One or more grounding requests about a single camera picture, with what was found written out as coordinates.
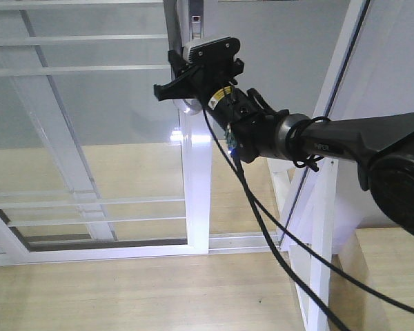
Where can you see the white framed sliding glass door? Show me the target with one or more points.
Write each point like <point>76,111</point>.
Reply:
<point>151,162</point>

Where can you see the white wooden support brace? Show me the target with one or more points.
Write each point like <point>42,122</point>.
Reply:
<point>306,204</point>

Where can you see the aluminium door floor track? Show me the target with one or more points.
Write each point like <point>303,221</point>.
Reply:
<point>237,243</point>

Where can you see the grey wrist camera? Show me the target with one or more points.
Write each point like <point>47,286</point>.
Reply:
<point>210,50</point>

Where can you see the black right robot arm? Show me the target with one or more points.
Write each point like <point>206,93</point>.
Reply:
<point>382,147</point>

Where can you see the light wooden box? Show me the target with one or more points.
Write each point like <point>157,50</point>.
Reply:
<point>382,258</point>

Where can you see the grey metal door handle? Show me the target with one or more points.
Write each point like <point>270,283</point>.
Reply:
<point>175,43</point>

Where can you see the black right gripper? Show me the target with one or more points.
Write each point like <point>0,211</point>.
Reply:
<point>250,125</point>

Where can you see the white door frame post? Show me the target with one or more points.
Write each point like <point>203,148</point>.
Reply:
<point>365,30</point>

